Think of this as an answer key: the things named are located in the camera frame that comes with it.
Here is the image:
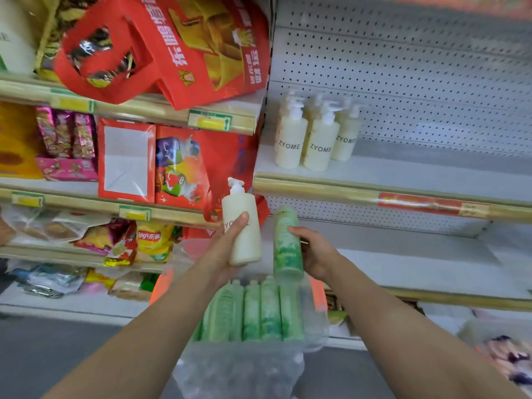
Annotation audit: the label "person's right hand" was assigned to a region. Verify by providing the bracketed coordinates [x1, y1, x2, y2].
[288, 226, 342, 283]

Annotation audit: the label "person's left hand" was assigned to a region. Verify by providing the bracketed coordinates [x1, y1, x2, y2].
[199, 212, 250, 290]

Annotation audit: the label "cream pump lotion bottle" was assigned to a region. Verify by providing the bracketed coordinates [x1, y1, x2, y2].
[332, 104, 363, 163]
[303, 92, 329, 123]
[221, 177, 263, 267]
[275, 104, 308, 169]
[303, 106, 341, 172]

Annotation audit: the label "green patterned bottle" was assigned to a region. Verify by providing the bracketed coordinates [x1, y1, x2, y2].
[228, 279, 246, 342]
[260, 276, 283, 341]
[201, 282, 233, 342]
[273, 205, 305, 282]
[243, 280, 262, 342]
[280, 282, 306, 342]

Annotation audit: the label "person's right forearm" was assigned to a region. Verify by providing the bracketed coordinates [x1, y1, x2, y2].
[324, 259, 529, 399]

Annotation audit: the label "person's left forearm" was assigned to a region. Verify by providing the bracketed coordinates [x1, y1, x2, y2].
[42, 268, 233, 399]

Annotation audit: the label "red gift bag colourful print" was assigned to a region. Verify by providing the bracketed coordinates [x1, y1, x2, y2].
[155, 124, 271, 239]

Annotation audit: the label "yellow crisps bag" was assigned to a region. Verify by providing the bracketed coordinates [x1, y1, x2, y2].
[135, 222, 175, 263]

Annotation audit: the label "orange basket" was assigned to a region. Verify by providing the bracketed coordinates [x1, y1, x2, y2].
[149, 268, 330, 314]

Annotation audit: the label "green yellow price tag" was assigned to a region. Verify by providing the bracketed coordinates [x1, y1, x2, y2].
[119, 204, 152, 222]
[187, 109, 233, 132]
[49, 89, 96, 113]
[11, 190, 45, 208]

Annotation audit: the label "beige green snack packet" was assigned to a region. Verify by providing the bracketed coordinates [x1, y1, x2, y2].
[107, 271, 160, 302]

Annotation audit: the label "red box white window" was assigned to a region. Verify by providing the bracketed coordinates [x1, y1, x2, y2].
[97, 118, 157, 203]

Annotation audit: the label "red yellow snack bag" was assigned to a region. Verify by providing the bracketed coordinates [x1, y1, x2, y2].
[74, 219, 138, 267]

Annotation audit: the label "red shelf label strip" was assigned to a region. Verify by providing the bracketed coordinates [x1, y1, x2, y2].
[377, 192, 492, 219]

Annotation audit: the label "clear plastic bag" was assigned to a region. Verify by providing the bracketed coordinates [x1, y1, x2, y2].
[172, 239, 330, 399]

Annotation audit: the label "white perforated shelf unit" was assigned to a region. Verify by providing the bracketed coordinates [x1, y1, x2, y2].
[252, 0, 532, 354]

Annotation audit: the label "snack shelf unit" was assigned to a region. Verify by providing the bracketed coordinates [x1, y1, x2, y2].
[0, 72, 268, 326]

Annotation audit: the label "red gift bag yellow print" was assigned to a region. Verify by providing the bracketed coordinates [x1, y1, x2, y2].
[53, 0, 272, 111]

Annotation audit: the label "pink display box snack packets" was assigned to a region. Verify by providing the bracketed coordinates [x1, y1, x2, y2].
[35, 106, 99, 182]

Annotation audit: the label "clear bag of baked snacks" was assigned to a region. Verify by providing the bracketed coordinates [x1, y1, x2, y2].
[0, 204, 112, 245]

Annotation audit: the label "silver snack packet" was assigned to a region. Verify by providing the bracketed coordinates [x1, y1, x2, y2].
[8, 264, 89, 300]

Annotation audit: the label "yellow snack box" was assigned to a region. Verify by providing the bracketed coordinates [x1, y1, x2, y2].
[0, 102, 45, 180]

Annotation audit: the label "printed picture packet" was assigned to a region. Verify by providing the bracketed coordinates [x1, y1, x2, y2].
[457, 319, 532, 388]

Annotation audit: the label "gold black gift package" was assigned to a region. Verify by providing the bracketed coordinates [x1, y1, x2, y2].
[35, 0, 104, 83]

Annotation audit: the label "white package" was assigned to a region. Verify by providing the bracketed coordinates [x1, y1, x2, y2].
[0, 0, 37, 76]

